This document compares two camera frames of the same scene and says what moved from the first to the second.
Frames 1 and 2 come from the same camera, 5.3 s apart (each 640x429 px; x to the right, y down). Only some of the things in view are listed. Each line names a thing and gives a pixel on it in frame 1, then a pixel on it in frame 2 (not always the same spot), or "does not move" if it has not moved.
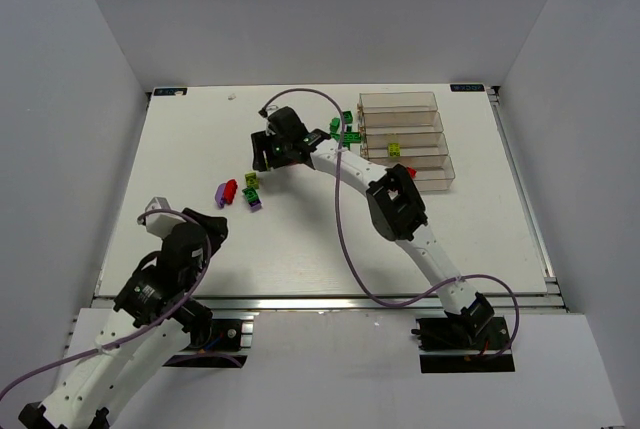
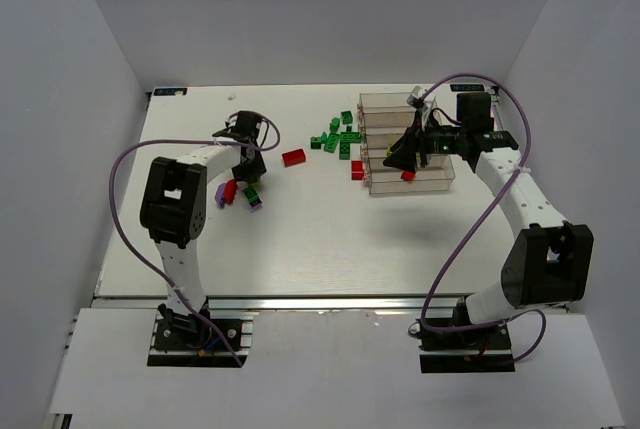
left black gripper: x=213 y=228 -> x=253 y=167
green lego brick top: x=347 y=117 does not move
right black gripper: x=258 y=150 -> x=419 y=147
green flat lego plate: x=351 y=137 does not move
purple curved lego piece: x=220 y=195 does not move
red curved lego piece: x=230 y=190 does not move
